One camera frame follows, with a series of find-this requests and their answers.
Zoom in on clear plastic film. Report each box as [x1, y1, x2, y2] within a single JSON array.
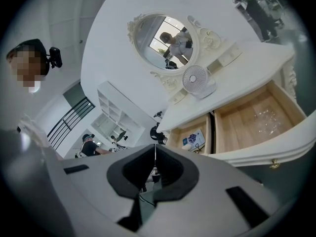
[[246, 105, 290, 136]]

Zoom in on white cubby shelf unit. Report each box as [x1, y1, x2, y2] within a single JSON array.
[[96, 80, 146, 136]]

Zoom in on white desk fan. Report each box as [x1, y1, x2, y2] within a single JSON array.
[[182, 65, 217, 100]]

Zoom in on small white drawer unit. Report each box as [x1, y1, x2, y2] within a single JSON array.
[[208, 41, 244, 70], [171, 87, 188, 106]]

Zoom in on black tripod equipment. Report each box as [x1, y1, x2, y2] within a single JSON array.
[[149, 111, 169, 146]]

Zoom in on black head-mounted camera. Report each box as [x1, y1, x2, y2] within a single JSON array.
[[46, 46, 63, 69]]

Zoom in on person's white shirt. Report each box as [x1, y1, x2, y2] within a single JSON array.
[[16, 114, 62, 160]]

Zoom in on blue patterned card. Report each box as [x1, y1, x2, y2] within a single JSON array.
[[188, 129, 206, 146]]

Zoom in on white dressing table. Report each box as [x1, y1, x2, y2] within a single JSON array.
[[157, 40, 316, 169]]

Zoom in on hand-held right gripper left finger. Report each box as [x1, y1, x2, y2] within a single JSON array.
[[53, 144, 156, 237]]

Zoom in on narrow white wooden drawer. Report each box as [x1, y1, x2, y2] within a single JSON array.
[[167, 114, 212, 156]]

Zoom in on oval mirror with ornate frame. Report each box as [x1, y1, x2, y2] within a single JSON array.
[[126, 12, 222, 92]]

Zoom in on wide white wooden drawer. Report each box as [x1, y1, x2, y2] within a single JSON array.
[[208, 79, 316, 168]]

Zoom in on black barred window frame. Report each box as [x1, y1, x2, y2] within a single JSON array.
[[46, 96, 96, 152]]

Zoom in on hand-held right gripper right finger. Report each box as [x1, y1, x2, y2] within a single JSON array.
[[137, 144, 285, 237]]

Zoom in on person's head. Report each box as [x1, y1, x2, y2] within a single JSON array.
[[5, 38, 49, 94]]

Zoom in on black cord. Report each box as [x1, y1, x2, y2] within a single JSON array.
[[191, 142, 206, 155]]

